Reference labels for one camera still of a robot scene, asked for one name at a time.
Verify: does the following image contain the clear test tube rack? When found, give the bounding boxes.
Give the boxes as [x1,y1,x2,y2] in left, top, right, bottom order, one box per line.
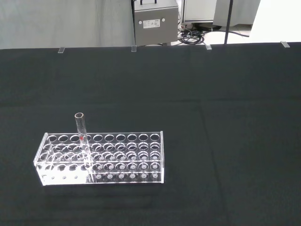
[33,130,165,187]

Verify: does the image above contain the black floor cable bundle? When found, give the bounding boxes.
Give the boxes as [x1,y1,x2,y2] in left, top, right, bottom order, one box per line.
[177,22,250,45]

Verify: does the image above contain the black bench cloth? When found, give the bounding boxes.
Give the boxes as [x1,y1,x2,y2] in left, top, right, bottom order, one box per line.
[0,41,301,226]

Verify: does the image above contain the white cabinet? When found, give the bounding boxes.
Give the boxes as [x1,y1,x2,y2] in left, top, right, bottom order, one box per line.
[182,0,217,25]

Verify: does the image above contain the grey metal equipment box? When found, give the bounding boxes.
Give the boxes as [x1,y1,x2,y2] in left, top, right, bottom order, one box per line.
[133,0,179,46]

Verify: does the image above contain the black tripod pole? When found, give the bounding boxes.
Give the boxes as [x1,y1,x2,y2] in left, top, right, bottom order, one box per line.
[224,0,234,45]

